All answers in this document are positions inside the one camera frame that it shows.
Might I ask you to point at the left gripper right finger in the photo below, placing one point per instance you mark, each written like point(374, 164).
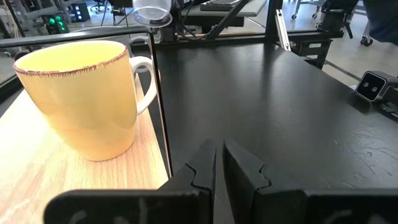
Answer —
point(242, 180)

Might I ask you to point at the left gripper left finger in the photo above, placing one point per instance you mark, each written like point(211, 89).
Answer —
point(199, 186)

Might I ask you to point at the yellow ceramic mug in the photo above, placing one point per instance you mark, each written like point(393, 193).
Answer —
point(84, 102)

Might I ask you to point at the clear plastic cup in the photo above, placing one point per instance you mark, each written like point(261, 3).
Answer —
point(152, 14)

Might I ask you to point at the aluminium profile bar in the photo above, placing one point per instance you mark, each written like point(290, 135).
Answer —
point(283, 31)

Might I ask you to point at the black desk leg beam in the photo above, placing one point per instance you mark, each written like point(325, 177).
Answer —
point(224, 21)

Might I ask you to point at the grey desk with keyboard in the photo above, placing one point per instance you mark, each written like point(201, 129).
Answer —
point(252, 9)

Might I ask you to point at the black keyboard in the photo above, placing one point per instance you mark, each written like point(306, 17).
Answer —
point(217, 4)

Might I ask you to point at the black computer with white lights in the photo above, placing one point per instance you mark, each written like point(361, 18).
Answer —
point(81, 12)

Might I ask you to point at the dark rolling chair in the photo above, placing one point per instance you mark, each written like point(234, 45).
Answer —
point(381, 18)

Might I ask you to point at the black computer with green lights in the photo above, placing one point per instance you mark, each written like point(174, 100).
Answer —
point(56, 23)

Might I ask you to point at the black table-level camera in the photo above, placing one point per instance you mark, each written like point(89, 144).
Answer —
point(371, 85)

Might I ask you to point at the black metal table frame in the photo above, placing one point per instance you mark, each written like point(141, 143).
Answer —
point(273, 18)

